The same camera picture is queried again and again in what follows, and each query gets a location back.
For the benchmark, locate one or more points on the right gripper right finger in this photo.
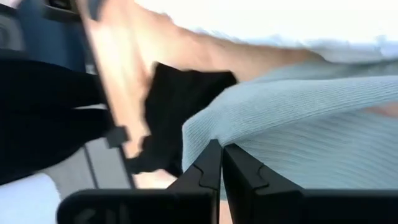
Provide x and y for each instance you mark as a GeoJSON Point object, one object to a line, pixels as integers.
{"type": "Point", "coordinates": [280, 205]}

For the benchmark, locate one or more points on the white lace cloth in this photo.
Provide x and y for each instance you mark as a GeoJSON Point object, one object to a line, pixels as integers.
{"type": "Point", "coordinates": [311, 46]}

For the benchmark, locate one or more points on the dark blue blurred object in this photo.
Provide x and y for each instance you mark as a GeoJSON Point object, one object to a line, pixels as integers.
{"type": "Point", "coordinates": [53, 34]}

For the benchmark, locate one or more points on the small black cloth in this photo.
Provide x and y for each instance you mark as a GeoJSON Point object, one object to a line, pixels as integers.
{"type": "Point", "coordinates": [180, 105]}

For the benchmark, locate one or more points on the large black blurred object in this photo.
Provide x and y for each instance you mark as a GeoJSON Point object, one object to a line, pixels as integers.
{"type": "Point", "coordinates": [46, 118]}

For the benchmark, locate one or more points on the pale ribbed cloth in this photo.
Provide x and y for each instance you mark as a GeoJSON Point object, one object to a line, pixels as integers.
{"type": "Point", "coordinates": [295, 124]}

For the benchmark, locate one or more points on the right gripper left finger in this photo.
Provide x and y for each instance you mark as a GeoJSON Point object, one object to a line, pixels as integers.
{"type": "Point", "coordinates": [155, 205]}

